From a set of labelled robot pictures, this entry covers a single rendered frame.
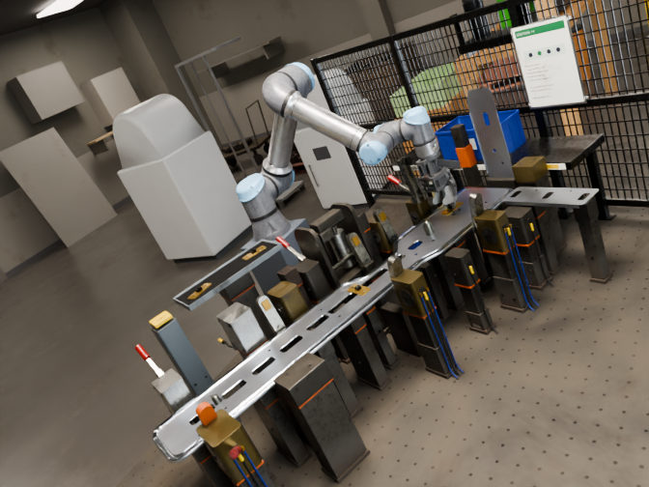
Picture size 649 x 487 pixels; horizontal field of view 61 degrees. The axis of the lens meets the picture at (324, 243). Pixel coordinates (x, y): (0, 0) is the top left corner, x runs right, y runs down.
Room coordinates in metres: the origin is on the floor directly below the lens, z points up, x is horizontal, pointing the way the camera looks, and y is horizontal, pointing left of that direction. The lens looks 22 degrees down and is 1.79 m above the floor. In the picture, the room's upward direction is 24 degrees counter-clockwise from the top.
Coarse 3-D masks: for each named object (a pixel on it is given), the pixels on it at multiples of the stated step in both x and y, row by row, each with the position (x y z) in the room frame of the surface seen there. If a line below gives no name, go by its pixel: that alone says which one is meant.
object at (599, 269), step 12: (588, 204) 1.44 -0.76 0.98; (576, 216) 1.48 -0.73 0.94; (588, 216) 1.44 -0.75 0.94; (588, 228) 1.45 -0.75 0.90; (600, 228) 1.46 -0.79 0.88; (588, 240) 1.46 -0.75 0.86; (600, 240) 1.46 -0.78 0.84; (588, 252) 1.47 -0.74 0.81; (600, 252) 1.45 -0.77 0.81; (588, 264) 1.48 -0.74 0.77; (600, 264) 1.44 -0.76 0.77; (600, 276) 1.45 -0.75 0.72
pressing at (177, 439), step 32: (480, 192) 1.81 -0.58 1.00; (416, 224) 1.77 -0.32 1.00; (448, 224) 1.67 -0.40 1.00; (416, 256) 1.56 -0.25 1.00; (384, 288) 1.46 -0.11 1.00; (352, 320) 1.37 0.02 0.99; (256, 352) 1.41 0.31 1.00; (288, 352) 1.34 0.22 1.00; (224, 384) 1.33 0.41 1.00; (256, 384) 1.26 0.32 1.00; (192, 416) 1.24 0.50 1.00; (160, 448) 1.18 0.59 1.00; (192, 448) 1.12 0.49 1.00
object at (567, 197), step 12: (528, 192) 1.65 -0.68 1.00; (540, 192) 1.61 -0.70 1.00; (564, 192) 1.54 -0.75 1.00; (576, 192) 1.51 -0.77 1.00; (588, 192) 1.48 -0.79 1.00; (516, 204) 1.63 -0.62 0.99; (528, 204) 1.58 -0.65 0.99; (540, 204) 1.55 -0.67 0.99; (552, 204) 1.51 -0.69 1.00; (564, 204) 1.47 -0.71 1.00; (576, 204) 1.44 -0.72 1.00
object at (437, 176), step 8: (424, 160) 1.68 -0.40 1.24; (432, 160) 1.73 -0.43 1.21; (424, 168) 1.70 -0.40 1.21; (432, 168) 1.70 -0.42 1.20; (440, 168) 1.71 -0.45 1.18; (424, 176) 1.70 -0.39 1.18; (432, 176) 1.69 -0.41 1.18; (440, 176) 1.68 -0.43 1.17; (448, 176) 1.70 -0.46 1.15; (424, 184) 1.71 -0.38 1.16; (432, 184) 1.68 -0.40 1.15; (440, 184) 1.68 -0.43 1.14
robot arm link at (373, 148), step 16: (272, 80) 1.87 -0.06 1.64; (288, 80) 1.87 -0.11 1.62; (272, 96) 1.83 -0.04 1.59; (288, 96) 1.81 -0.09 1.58; (288, 112) 1.81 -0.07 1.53; (304, 112) 1.78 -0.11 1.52; (320, 112) 1.76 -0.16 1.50; (320, 128) 1.75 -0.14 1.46; (336, 128) 1.72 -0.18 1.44; (352, 128) 1.71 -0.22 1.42; (352, 144) 1.69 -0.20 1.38; (368, 144) 1.64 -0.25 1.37; (384, 144) 1.66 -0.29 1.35; (368, 160) 1.65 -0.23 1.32
